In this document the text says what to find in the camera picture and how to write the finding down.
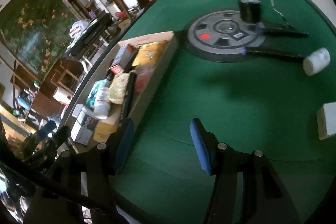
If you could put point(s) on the white square charger block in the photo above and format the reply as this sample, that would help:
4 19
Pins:
326 120

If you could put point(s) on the black pen purple band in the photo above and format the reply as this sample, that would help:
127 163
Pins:
273 54

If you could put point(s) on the clear red-label bottle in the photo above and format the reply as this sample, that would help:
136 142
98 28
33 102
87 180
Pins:
144 74

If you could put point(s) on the white pill bottle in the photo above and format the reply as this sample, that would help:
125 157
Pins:
316 62

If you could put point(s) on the flat cardboard tray box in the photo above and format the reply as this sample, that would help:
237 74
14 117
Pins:
140 102

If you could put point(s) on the yellow foil packet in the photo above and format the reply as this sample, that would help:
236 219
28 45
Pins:
150 53

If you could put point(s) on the white red plastic bag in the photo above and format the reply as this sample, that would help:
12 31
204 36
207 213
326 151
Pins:
78 28

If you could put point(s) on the white black small box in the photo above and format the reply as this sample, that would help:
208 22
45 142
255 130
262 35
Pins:
84 127

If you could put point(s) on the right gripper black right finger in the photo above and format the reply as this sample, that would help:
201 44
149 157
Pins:
205 144

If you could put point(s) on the teal cartoon tissue pack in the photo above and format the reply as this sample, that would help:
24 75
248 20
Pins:
92 95

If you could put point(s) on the grey round weight plate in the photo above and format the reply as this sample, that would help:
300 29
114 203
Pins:
221 36

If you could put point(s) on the silver red-ended carton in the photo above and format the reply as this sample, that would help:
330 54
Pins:
122 58

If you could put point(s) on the black cylindrical motor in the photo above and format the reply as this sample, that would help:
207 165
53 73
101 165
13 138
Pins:
250 11

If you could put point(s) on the black pen blue band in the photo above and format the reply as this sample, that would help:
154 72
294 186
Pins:
282 32

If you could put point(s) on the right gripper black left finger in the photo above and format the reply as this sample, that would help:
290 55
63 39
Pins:
125 135

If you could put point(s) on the flower landscape painting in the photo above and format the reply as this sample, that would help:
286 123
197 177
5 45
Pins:
36 32

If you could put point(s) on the black folding table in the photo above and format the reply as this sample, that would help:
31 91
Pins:
78 47

